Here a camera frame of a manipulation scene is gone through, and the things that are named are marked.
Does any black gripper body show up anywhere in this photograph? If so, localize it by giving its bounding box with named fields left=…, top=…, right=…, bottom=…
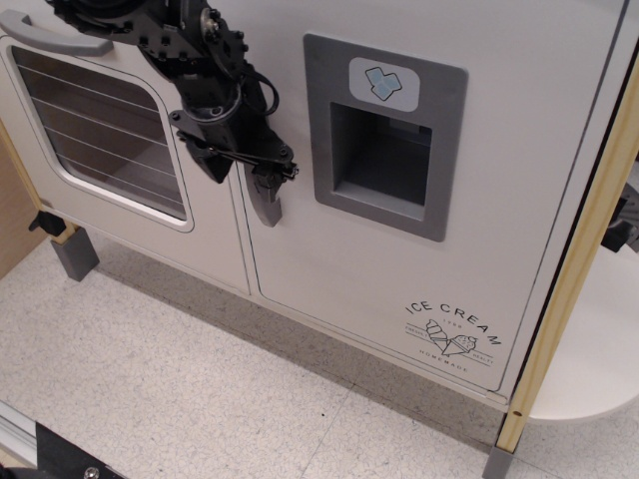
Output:
left=169, top=88, right=299, bottom=180

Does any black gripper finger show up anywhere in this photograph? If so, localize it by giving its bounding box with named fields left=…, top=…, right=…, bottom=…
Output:
left=182, top=134, right=231, bottom=184
left=253, top=167, right=285, bottom=204

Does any grey fridge door handle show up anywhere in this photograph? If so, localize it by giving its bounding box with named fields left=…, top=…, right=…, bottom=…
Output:
left=244, top=165, right=283, bottom=228

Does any white fridge door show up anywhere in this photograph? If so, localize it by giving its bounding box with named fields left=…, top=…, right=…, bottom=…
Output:
left=226, top=1, right=638, bottom=396

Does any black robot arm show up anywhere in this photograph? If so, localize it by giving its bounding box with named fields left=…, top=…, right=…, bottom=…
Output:
left=50, top=1, right=298, bottom=204

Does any white oven door with window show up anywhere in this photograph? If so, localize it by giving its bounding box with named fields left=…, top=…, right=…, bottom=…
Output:
left=1, top=36, right=249, bottom=292

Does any grey ice dispenser panel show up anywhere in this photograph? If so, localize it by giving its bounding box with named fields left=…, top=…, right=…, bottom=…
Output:
left=304, top=33, right=468, bottom=242

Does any grey left cabinet foot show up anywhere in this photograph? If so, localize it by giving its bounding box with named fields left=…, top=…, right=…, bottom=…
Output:
left=51, top=228, right=100, bottom=281

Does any grey cabinet foot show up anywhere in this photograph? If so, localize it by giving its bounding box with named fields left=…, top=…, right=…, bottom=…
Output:
left=51, top=228, right=100, bottom=281
left=482, top=446, right=514, bottom=479

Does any black clamp knob left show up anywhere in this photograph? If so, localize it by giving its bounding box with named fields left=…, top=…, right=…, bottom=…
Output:
left=28, top=211, right=66, bottom=238

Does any black clamp right edge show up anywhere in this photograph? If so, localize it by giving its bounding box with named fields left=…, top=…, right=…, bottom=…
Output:
left=601, top=184, right=638, bottom=252

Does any grey right cabinet foot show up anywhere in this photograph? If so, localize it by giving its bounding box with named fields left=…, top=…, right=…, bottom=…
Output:
left=482, top=446, right=514, bottom=479

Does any white round table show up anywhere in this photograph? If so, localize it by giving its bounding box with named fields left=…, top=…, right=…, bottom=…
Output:
left=529, top=245, right=638, bottom=424

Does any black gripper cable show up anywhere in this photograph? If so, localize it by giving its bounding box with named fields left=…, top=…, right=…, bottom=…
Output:
left=249, top=72, right=281, bottom=116

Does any grey oven door handle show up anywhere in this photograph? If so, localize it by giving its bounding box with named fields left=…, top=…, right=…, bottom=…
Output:
left=1, top=9, right=114, bottom=57

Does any light wooden side post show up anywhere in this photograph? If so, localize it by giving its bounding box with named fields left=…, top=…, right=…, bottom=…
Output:
left=496, top=64, right=638, bottom=454

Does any aluminium rail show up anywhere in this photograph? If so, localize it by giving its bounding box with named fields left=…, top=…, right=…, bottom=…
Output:
left=1, top=401, right=37, bottom=467

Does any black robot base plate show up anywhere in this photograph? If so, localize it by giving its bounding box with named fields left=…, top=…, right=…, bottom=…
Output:
left=1, top=423, right=124, bottom=479

